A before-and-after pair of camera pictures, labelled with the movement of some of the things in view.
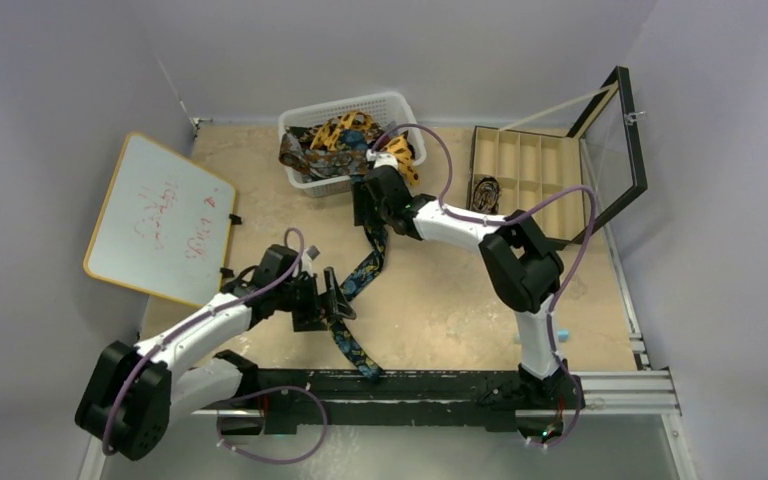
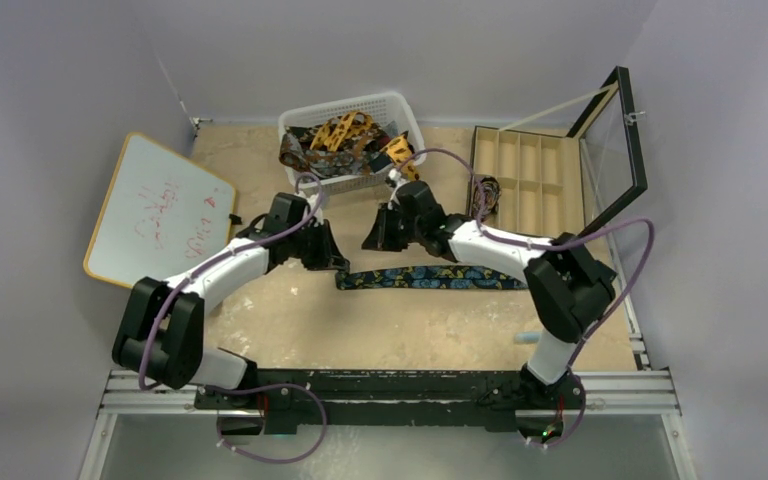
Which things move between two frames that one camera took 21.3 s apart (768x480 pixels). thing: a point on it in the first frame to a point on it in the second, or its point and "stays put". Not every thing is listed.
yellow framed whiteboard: (164, 226) stays put
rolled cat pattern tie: (486, 195) stays put
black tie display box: (602, 155) stays put
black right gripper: (371, 204) to (383, 226)
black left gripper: (312, 317) to (328, 256)
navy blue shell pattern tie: (357, 141) to (428, 278)
